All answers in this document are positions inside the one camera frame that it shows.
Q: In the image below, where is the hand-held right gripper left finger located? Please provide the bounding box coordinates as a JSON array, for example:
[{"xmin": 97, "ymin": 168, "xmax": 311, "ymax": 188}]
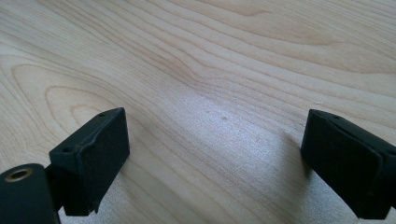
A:
[{"xmin": 45, "ymin": 106, "xmax": 131, "ymax": 217}]

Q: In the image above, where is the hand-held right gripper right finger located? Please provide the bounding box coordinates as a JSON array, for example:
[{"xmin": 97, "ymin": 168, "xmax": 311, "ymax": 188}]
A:
[{"xmin": 300, "ymin": 108, "xmax": 396, "ymax": 220}]

